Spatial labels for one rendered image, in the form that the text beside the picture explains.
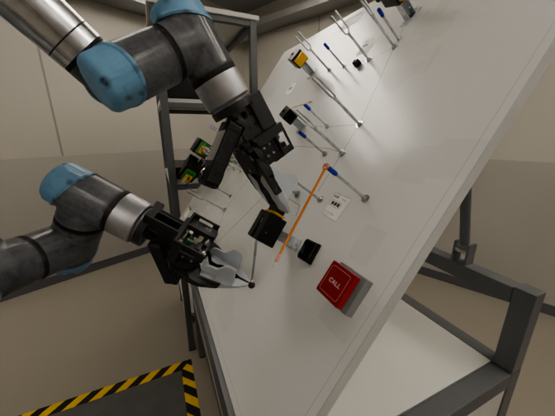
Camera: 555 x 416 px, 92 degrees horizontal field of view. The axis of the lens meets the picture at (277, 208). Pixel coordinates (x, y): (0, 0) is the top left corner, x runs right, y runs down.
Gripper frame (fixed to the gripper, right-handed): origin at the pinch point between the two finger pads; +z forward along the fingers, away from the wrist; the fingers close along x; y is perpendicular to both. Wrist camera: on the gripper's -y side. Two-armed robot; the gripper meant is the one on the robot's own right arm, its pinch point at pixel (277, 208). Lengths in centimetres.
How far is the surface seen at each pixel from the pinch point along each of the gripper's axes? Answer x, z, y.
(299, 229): 0.0, 7.0, 1.7
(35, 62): 235, -111, -27
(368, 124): -3.6, -3.6, 24.7
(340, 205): -7.6, 3.9, 8.2
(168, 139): 98, -19, 3
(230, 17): 91, -51, 59
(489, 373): -21, 54, 16
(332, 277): -17.1, 5.8, -4.1
